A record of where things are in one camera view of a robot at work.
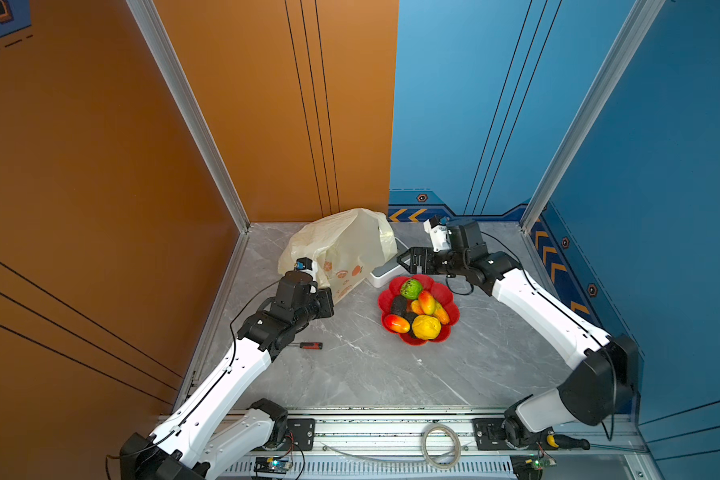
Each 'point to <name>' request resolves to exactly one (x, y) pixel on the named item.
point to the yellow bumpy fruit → (426, 327)
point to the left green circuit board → (272, 465)
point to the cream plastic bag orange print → (348, 246)
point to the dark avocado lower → (410, 316)
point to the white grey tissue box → (392, 271)
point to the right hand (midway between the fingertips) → (408, 259)
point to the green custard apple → (411, 289)
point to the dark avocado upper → (399, 305)
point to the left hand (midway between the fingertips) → (333, 291)
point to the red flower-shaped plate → (441, 293)
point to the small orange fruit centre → (416, 307)
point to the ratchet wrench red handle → (311, 345)
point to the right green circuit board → (543, 462)
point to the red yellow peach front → (397, 323)
